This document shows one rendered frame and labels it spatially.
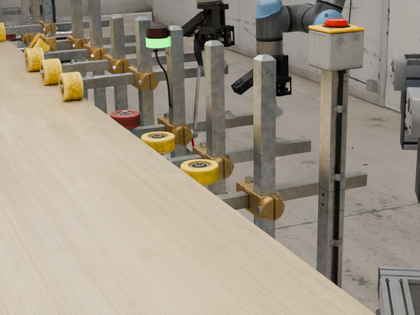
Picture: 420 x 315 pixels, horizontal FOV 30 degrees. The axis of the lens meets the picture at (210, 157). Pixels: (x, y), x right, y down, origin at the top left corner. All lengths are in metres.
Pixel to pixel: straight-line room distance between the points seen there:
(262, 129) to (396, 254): 1.93
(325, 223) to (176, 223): 0.28
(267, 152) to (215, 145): 0.26
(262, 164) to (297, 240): 1.93
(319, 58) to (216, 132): 0.56
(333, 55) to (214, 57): 0.53
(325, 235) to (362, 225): 2.29
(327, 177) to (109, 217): 0.39
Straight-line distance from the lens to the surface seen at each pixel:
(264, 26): 2.18
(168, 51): 2.05
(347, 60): 1.34
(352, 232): 3.65
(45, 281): 1.17
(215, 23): 2.07
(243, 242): 1.26
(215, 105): 1.83
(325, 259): 1.46
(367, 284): 3.17
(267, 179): 1.65
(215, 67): 1.81
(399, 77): 2.34
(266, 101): 1.60
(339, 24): 1.34
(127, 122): 2.05
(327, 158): 1.39
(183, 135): 2.06
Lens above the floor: 1.41
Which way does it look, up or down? 17 degrees down
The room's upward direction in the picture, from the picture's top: 1 degrees counter-clockwise
